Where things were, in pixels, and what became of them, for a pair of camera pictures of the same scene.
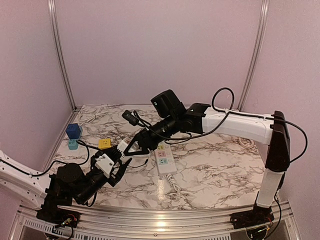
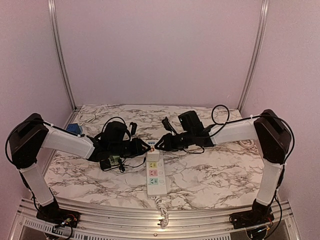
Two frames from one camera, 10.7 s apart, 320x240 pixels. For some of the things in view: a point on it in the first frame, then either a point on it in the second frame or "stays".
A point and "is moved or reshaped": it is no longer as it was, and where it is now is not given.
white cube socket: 122,146 is moved or reshaped
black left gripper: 119,175 → 137,147
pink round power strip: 246,142 stays
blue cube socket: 73,130 stays
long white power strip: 166,164 → 155,177
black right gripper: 145,141 → 167,142
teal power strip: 73,144 is moved or reshaped
